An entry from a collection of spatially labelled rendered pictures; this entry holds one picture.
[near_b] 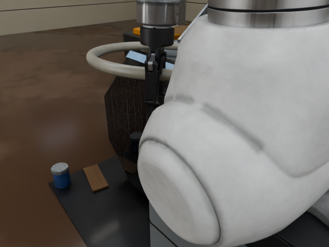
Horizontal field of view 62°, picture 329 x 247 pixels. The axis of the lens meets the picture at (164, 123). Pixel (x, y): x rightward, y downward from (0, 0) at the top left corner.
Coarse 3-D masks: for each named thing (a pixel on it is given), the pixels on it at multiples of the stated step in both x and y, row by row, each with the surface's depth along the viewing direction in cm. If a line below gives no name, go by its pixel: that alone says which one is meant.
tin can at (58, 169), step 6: (54, 168) 167; (60, 168) 167; (66, 168) 167; (54, 174) 165; (60, 174) 165; (66, 174) 168; (54, 180) 168; (60, 180) 167; (66, 180) 169; (60, 186) 169; (66, 186) 171
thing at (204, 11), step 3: (207, 3) 125; (207, 6) 123; (204, 9) 121; (207, 9) 124; (201, 12) 119; (204, 12) 121; (207, 12) 125; (198, 15) 117; (201, 15) 118; (195, 18) 115; (192, 21) 113; (192, 24) 111; (189, 27) 109; (186, 30) 108; (183, 33) 106; (180, 36) 105; (183, 36) 105; (180, 39) 103
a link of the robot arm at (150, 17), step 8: (136, 0) 56; (144, 0) 54; (152, 0) 53; (160, 0) 53; (168, 0) 53; (176, 0) 55; (144, 8) 54; (152, 8) 54; (160, 8) 54; (168, 8) 54; (176, 8) 56; (144, 16) 55; (152, 16) 54; (160, 16) 54; (168, 16) 55; (176, 16) 57; (144, 24) 56; (152, 24) 55; (160, 24) 55; (168, 24) 55; (176, 24) 57
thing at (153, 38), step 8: (144, 32) 57; (152, 32) 56; (160, 32) 56; (168, 32) 57; (144, 40) 58; (152, 40) 57; (160, 40) 57; (168, 40) 58; (152, 48) 57; (160, 48) 59; (160, 56) 60
